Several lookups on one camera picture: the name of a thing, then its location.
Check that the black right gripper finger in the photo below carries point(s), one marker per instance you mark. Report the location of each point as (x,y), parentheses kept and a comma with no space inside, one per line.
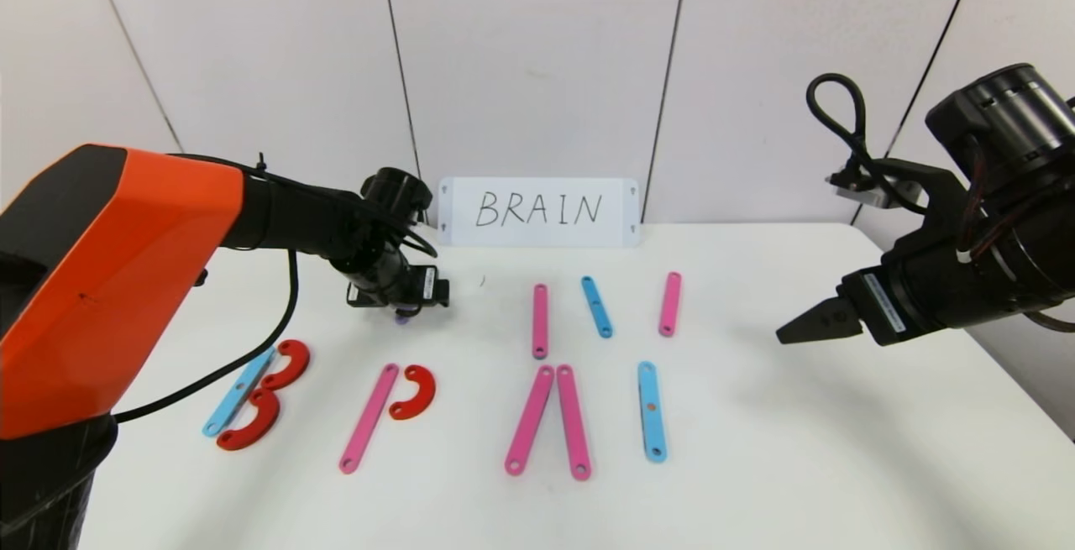
(836,311)
(831,330)

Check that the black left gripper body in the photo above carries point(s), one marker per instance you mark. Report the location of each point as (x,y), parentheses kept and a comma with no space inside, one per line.
(401,291)

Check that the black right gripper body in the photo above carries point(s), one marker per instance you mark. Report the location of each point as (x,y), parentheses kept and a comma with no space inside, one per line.
(878,305)

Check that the small red arc piece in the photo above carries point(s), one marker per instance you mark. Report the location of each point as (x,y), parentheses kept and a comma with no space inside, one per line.
(427,390)

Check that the pink bar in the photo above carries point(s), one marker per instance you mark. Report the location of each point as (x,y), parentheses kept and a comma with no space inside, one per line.
(669,306)
(540,319)
(369,417)
(531,420)
(573,424)

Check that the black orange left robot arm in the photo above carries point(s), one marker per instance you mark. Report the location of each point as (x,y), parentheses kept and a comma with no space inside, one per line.
(126,264)

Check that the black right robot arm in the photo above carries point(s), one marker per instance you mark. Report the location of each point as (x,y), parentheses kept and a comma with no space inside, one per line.
(1008,164)

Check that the white BRAIN word sign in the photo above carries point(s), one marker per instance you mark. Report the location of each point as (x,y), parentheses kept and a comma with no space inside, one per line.
(537,236)

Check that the large red arc piece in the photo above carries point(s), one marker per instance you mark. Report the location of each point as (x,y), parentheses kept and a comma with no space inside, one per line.
(302,363)
(267,430)

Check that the blue bar with orange dot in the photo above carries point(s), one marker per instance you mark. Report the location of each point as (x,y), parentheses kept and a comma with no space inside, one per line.
(652,437)

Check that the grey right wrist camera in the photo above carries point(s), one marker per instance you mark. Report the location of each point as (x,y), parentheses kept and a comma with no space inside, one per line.
(857,189)

